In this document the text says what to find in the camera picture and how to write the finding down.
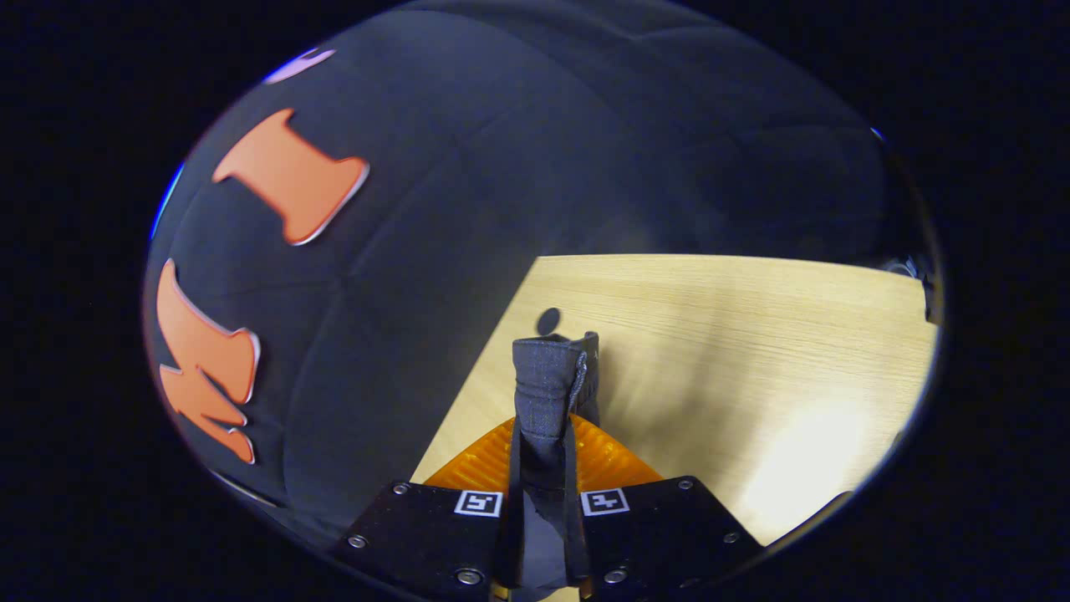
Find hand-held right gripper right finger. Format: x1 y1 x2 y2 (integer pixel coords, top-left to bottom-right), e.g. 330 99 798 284
568 413 767 594

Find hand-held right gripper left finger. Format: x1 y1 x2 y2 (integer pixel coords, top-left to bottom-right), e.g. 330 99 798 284
333 415 522 599

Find dark grey jeans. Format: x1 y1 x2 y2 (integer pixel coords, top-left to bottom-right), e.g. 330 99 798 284
507 331 603 601

